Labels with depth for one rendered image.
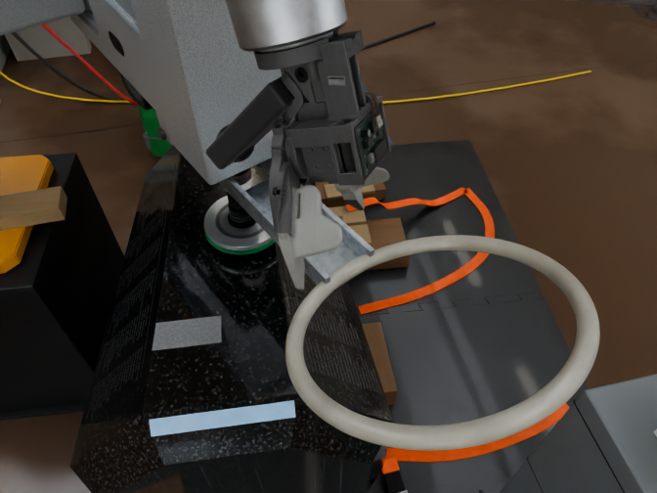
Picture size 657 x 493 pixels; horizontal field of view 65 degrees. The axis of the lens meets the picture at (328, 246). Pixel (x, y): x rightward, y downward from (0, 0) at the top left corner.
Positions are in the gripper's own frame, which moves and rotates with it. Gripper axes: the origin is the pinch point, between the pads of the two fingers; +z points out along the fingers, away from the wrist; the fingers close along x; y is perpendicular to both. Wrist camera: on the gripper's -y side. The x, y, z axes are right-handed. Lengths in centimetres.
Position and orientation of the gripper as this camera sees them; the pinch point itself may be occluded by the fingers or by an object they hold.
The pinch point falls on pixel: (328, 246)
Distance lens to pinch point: 52.9
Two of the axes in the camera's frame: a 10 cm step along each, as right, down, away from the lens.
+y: 8.8, 0.4, -4.7
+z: 2.3, 8.4, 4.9
